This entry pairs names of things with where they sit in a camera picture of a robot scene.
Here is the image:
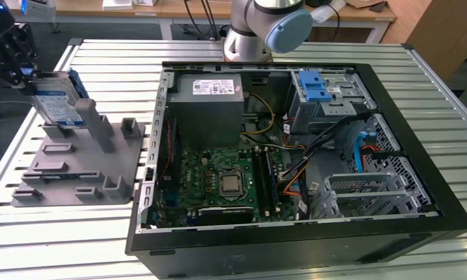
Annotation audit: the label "wooden cabinet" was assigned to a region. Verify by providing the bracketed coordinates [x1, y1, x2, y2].
[380, 0, 467, 85]

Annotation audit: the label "RAM stick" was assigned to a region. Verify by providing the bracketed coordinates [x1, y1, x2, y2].
[264, 149, 281, 212]

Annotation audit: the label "black power connector wire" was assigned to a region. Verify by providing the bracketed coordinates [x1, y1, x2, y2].
[363, 144, 404, 160]

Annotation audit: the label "hard disk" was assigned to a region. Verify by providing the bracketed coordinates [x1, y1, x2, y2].
[17, 67, 90, 131]

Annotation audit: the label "grey optical drive cage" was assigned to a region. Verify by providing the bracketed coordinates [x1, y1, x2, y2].
[287, 69, 376, 137]

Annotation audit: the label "large white box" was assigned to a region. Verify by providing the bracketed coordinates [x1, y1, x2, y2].
[101, 0, 134, 11]

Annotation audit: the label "CPU in socket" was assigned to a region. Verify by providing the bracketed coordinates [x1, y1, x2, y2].
[216, 170, 245, 202]

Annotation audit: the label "grey parts rack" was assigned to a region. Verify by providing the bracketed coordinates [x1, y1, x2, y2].
[10, 98, 146, 208]

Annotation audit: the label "grey power supply unit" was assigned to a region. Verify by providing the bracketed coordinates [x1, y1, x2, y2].
[167, 72, 245, 149]

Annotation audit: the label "white plastic device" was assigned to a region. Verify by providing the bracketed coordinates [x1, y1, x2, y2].
[311, 0, 348, 23]

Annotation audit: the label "green motherboard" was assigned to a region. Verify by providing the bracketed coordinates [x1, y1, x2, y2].
[155, 147, 296, 227]

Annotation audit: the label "grey metal disk bay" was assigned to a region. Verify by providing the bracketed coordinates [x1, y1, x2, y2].
[311, 171, 432, 219]

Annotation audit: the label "brown cardboard piece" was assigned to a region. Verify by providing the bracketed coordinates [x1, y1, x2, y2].
[344, 0, 386, 13]

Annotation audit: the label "blue drive latch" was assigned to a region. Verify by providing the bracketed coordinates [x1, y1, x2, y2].
[297, 71, 332, 103]

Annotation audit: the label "yellow wire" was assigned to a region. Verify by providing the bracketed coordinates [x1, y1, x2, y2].
[240, 92, 276, 137]

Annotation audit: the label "black open PC case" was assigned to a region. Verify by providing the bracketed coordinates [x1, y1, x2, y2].
[124, 61, 467, 278]

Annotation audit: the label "black graphics card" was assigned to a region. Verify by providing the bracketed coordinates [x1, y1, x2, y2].
[193, 205, 255, 226]

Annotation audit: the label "wooden desk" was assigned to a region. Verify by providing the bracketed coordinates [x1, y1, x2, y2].
[53, 0, 399, 44]

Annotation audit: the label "black cable bundle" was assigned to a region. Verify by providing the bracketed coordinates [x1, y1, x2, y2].
[283, 112, 375, 181]

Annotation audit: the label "orange wires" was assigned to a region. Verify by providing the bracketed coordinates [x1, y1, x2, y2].
[283, 174, 303, 199]

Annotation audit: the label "blue data wire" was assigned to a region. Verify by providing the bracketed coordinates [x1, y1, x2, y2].
[352, 131, 369, 175]

